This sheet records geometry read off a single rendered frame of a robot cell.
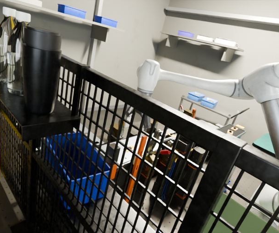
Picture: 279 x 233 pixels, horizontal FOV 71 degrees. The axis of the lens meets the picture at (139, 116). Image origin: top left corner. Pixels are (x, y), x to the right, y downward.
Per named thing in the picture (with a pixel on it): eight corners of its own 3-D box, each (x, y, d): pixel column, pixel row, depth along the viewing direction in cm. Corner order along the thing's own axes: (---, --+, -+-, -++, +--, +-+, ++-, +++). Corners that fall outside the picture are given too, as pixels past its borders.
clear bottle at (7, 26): (18, 77, 64) (19, 10, 57) (25, 84, 60) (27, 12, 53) (-6, 77, 59) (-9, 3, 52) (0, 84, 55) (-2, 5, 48)
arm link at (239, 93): (224, 81, 118) (238, 71, 105) (252, 84, 121) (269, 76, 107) (225, 101, 116) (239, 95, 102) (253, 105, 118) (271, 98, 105)
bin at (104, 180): (77, 154, 100) (81, 131, 96) (106, 196, 80) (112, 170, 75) (42, 160, 90) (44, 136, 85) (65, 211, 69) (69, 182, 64)
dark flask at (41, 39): (48, 102, 52) (53, 30, 45) (61, 113, 47) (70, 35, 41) (16, 104, 46) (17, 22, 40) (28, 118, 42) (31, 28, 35)
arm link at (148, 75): (156, 93, 104) (152, 87, 116) (164, 64, 98) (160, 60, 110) (136, 88, 102) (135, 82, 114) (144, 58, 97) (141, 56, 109)
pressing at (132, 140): (198, 118, 215) (198, 117, 215) (217, 127, 202) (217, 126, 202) (90, 148, 115) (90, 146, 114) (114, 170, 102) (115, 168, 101)
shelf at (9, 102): (32, 89, 72) (34, 39, 66) (84, 135, 51) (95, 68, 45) (-20, 90, 61) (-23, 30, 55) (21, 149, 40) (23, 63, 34)
